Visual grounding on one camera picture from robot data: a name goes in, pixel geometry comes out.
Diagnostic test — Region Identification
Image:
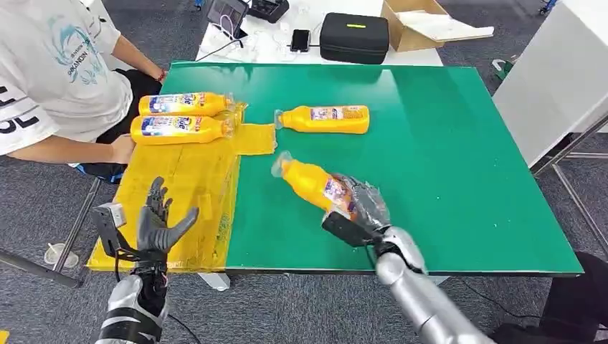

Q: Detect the white foam sheet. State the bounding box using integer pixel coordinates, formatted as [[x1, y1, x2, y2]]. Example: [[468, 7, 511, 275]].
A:
[[396, 10, 495, 44]]

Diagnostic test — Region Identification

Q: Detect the black phone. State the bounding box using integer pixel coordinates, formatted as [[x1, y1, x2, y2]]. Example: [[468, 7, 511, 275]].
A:
[[290, 29, 312, 52]]

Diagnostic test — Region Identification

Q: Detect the black carrying case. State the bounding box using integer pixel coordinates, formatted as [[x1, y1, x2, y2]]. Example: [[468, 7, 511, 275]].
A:
[[319, 12, 391, 65]]

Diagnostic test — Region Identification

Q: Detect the black robot leg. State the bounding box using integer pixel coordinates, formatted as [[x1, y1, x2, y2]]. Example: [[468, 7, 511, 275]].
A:
[[489, 252, 608, 344]]

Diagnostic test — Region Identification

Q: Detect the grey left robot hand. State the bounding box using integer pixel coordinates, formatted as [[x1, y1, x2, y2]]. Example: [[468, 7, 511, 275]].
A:
[[136, 176, 201, 255]]

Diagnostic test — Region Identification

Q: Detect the metal table leg frame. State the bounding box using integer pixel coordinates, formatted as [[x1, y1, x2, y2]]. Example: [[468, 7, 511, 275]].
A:
[[0, 178, 103, 289]]

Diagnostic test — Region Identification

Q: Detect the white cable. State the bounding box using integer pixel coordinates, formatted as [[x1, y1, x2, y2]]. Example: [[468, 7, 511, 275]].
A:
[[219, 15, 237, 40]]

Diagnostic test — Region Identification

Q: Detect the person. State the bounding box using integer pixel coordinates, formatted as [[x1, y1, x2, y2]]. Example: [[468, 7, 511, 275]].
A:
[[0, 0, 167, 183]]

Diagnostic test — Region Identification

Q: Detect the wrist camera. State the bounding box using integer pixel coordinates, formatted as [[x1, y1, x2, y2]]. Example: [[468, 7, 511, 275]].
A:
[[91, 203, 130, 260], [322, 212, 381, 248]]

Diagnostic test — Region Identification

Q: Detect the orange drink bottle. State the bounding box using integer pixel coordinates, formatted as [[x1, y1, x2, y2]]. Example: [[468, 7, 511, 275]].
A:
[[270, 150, 363, 222], [129, 115, 235, 146], [274, 105, 371, 135], [138, 92, 235, 118]]

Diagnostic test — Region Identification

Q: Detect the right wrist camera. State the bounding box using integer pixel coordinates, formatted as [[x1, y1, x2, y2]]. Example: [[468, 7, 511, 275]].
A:
[[322, 212, 381, 248]]

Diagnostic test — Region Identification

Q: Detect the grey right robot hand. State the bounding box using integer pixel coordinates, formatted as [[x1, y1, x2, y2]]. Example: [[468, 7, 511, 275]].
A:
[[332, 174, 394, 234]]

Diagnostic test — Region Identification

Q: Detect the green table mat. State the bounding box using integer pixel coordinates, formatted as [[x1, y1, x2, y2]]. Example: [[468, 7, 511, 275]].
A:
[[160, 60, 584, 277]]

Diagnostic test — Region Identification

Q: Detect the person's right hand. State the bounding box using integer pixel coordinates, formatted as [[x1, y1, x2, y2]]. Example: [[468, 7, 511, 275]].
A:
[[110, 134, 138, 166]]

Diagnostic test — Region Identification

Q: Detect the black device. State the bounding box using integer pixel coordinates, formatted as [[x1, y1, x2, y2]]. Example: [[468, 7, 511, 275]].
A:
[[247, 0, 290, 24]]

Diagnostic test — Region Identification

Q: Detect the green and white object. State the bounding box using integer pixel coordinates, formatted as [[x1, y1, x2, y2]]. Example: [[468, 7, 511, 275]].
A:
[[490, 56, 518, 81]]

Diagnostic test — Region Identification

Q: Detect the clear plastic cup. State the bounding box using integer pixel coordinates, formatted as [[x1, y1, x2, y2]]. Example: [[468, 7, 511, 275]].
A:
[[43, 243, 80, 269]]

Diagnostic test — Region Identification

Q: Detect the white table foot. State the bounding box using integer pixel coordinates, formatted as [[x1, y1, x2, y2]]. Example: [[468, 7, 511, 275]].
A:
[[198, 272, 232, 292]]

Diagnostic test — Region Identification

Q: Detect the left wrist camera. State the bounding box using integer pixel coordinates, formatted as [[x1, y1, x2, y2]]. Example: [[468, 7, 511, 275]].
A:
[[91, 203, 130, 260]]

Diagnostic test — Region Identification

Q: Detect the white table with metal legs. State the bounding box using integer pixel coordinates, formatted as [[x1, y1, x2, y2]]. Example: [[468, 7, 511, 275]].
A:
[[492, 0, 608, 257]]

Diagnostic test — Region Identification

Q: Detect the open cardboard box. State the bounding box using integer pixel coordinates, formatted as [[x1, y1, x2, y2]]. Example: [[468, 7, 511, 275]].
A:
[[381, 0, 495, 53]]

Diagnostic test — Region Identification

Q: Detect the dark tablet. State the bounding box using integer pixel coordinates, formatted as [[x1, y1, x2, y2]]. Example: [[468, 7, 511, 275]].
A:
[[206, 0, 250, 41]]

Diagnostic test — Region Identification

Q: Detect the black floor cable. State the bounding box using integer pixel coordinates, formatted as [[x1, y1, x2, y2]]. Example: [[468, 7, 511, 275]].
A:
[[455, 278, 543, 320]]

